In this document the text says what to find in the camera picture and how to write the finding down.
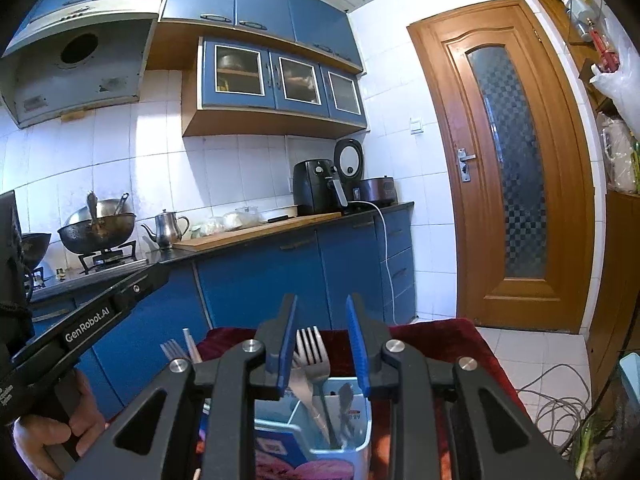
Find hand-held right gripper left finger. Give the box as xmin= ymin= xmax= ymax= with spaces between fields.
xmin=65 ymin=292 xmax=299 ymax=480

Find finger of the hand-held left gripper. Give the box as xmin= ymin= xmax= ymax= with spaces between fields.
xmin=117 ymin=262 xmax=174 ymax=314

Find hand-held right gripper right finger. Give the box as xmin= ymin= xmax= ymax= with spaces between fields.
xmin=345 ymin=292 xmax=576 ymax=480

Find white plastic fork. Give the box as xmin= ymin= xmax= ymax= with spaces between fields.
xmin=291 ymin=327 xmax=326 ymax=433

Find pale blue utensil holder box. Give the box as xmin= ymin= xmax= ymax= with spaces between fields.
xmin=200 ymin=375 xmax=374 ymax=480

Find person's left hand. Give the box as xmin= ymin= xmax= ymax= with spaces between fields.
xmin=12 ymin=370 xmax=109 ymax=480

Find gas stove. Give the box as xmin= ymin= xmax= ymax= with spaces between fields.
xmin=77 ymin=240 xmax=149 ymax=275

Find steel kettle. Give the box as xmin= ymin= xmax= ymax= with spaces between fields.
xmin=141 ymin=209 xmax=191 ymax=250

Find blue lower cabinets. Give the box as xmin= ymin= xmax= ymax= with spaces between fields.
xmin=30 ymin=202 xmax=417 ymax=411

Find blue cabinets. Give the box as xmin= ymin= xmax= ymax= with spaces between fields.
xmin=30 ymin=202 xmax=417 ymax=411
xmin=10 ymin=0 xmax=364 ymax=74

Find large black wok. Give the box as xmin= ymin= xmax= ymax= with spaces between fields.
xmin=57 ymin=199 xmax=137 ymax=254

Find red and pink blanket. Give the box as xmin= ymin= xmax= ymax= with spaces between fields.
xmin=197 ymin=317 xmax=541 ymax=480

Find small black wok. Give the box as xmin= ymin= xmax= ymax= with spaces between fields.
xmin=20 ymin=232 xmax=52 ymax=272

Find wooden cutting board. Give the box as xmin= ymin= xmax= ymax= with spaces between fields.
xmin=172 ymin=211 xmax=343 ymax=252

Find rice cooker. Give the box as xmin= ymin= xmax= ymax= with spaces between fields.
xmin=332 ymin=137 xmax=399 ymax=209

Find black air fryer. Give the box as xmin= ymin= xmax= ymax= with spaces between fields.
xmin=292 ymin=159 xmax=346 ymax=216

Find wooden door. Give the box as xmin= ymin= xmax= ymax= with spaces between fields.
xmin=407 ymin=0 xmax=596 ymax=334

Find grey range hood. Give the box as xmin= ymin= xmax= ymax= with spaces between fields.
xmin=0 ymin=0 xmax=166 ymax=128

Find wooden shelf unit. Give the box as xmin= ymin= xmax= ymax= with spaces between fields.
xmin=525 ymin=0 xmax=640 ymax=396

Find blue lid glass container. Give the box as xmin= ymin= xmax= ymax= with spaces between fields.
xmin=618 ymin=352 xmax=640 ymax=411

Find blue upper cabinets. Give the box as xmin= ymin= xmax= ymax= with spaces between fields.
xmin=10 ymin=0 xmax=364 ymax=74

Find white plastic bag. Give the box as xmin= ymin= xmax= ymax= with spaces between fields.
xmin=590 ymin=20 xmax=640 ymax=127

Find clear bottle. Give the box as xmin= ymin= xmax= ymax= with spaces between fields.
xmin=565 ymin=0 xmax=601 ymax=43

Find white power cable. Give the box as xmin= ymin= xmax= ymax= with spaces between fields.
xmin=349 ymin=201 xmax=402 ymax=327

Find glass door wall cabinet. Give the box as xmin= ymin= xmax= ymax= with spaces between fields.
xmin=181 ymin=35 xmax=369 ymax=139

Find grey cable coil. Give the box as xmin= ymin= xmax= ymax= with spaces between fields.
xmin=517 ymin=362 xmax=609 ymax=454

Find metal door handle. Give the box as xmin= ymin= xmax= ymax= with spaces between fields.
xmin=456 ymin=147 xmax=479 ymax=183

